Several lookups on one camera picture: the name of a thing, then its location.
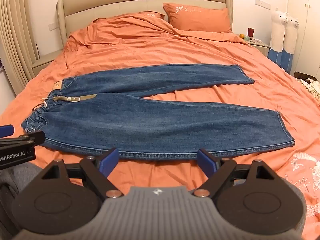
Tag person's grey clothing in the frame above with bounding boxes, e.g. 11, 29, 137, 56
0, 164, 43, 240

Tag pile of light clothes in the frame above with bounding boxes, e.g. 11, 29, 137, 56
294, 77, 320, 98

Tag white alpaca plush toy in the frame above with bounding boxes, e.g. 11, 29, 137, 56
267, 7, 288, 66
280, 15, 300, 75

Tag cream wardrobe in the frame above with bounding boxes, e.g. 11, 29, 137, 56
287, 0, 320, 77

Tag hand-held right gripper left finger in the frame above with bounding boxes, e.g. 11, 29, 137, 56
40, 147, 124, 199

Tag white wall switch plate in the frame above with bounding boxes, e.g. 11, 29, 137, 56
255, 0, 272, 10

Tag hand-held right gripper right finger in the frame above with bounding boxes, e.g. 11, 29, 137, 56
194, 149, 277, 199

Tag beige pleated curtain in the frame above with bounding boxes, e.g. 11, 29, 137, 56
0, 0, 40, 82

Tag orange duvet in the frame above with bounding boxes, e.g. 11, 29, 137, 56
0, 11, 320, 240

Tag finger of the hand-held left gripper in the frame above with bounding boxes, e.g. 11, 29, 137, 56
0, 131, 46, 149
0, 124, 15, 138

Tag blue denim pants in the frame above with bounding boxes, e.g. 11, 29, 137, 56
21, 64, 295, 161

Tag beige upholstered bed headboard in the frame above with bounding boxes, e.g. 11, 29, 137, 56
56, 0, 234, 47

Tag white cable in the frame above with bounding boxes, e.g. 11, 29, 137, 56
251, 37, 269, 53

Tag beige nightstand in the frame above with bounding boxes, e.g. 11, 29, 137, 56
31, 49, 63, 77
246, 39, 271, 56

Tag khaki webbing belt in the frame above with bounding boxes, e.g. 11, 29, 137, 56
53, 94, 98, 103

